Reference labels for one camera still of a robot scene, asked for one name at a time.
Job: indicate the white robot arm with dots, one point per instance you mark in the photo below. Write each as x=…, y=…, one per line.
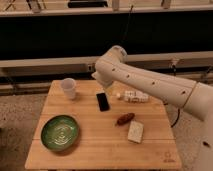
x=193, y=97

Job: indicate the green ceramic bowl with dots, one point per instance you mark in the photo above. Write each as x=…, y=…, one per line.
x=59, y=133

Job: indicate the black smartphone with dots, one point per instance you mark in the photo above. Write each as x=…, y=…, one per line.
x=102, y=102

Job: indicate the brown sausage toy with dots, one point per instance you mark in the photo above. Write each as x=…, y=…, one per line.
x=125, y=118

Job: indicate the wooden table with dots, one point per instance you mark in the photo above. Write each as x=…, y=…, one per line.
x=102, y=143

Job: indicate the white sponge block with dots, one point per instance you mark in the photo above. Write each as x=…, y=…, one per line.
x=135, y=131

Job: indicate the white wall outlet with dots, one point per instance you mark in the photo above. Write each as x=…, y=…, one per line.
x=89, y=68

